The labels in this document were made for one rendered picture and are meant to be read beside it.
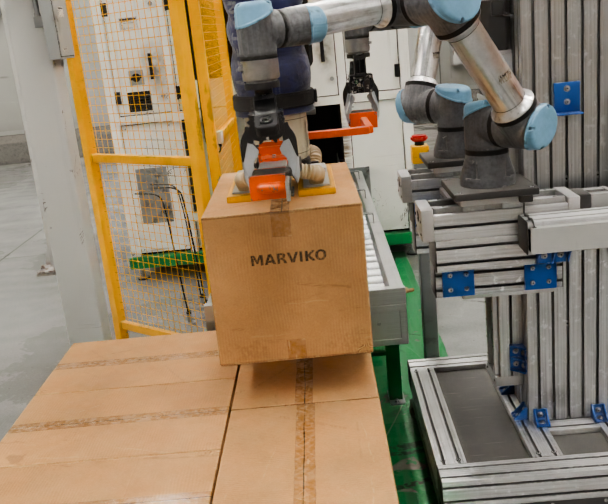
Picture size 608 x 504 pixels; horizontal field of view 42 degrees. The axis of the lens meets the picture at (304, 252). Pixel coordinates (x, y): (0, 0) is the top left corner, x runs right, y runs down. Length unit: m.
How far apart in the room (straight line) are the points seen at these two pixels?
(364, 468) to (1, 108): 10.92
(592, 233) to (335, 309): 0.68
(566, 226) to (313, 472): 0.89
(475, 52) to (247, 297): 0.81
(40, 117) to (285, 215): 1.74
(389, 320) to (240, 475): 1.09
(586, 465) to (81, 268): 2.20
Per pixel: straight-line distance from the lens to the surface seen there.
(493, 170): 2.16
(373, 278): 3.04
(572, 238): 2.12
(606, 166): 2.45
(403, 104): 2.72
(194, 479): 1.87
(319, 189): 2.06
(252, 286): 1.99
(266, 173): 1.60
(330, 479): 1.80
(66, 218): 3.52
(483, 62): 1.94
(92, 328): 3.65
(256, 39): 1.57
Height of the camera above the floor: 1.50
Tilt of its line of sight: 16 degrees down
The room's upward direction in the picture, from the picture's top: 6 degrees counter-clockwise
